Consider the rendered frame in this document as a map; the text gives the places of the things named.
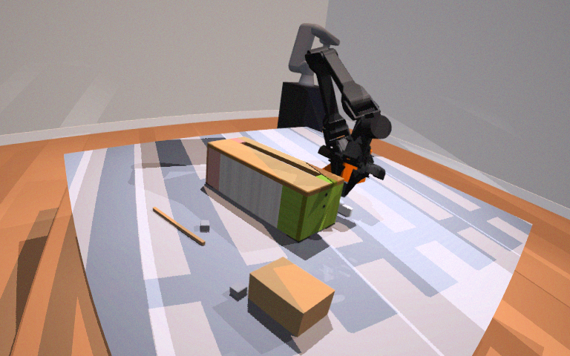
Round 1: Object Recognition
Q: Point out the orange wooden bar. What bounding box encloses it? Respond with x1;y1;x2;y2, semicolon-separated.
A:
153;207;205;245

